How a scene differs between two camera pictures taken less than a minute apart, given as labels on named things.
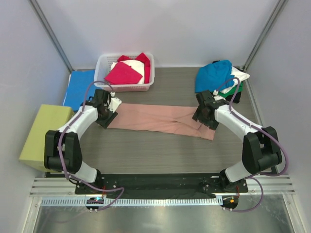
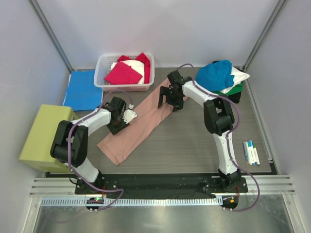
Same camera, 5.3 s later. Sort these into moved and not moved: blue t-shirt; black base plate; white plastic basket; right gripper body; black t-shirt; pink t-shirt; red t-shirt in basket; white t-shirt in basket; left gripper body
Moved: right gripper body; left gripper body; pink t-shirt
Not moved: blue t-shirt; black base plate; white plastic basket; black t-shirt; white t-shirt in basket; red t-shirt in basket
